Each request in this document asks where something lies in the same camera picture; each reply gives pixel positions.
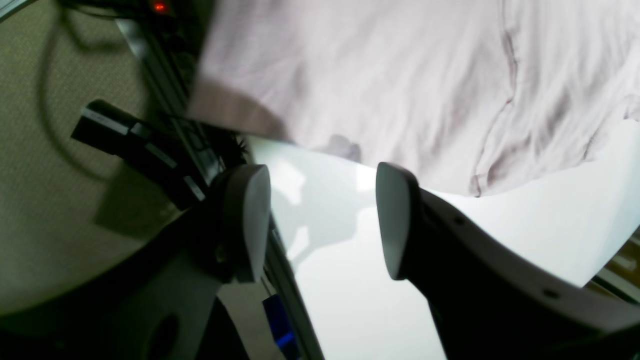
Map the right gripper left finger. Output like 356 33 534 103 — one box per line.
1 164 271 360

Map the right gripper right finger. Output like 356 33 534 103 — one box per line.
375 162 640 360

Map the pink T-shirt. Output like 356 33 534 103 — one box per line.
188 0 639 197

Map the black device on floor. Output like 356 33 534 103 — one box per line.
71 99 208 210

